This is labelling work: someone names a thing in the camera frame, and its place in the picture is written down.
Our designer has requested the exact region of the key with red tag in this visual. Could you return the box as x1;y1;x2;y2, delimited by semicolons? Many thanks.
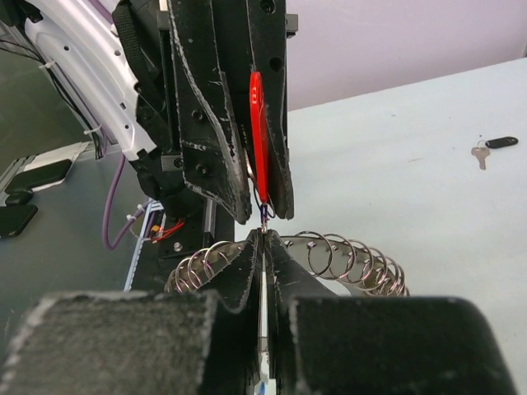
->
249;72;271;234

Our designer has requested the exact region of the key with black tag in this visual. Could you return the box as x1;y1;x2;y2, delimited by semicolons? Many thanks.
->
471;137;519;170

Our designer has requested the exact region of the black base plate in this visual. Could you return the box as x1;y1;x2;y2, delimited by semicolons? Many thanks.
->
131;201;235;292

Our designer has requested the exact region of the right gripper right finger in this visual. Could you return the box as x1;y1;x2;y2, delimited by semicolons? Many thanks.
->
263;230;517;394

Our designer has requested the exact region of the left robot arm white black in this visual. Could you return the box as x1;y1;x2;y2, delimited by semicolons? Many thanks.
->
1;1;297;224

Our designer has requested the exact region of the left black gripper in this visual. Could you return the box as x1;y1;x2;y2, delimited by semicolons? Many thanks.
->
113;1;294;224

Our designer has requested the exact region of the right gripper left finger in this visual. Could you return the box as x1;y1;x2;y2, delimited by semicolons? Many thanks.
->
1;230;264;394

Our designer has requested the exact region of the silver disc keyring with keys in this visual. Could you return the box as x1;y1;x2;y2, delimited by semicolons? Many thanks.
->
164;231;410;297

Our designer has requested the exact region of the white slotted cable duct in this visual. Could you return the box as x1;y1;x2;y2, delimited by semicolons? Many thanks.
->
124;201;163;291

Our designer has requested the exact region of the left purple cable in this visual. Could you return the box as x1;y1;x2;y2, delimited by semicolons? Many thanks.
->
88;0;149;251

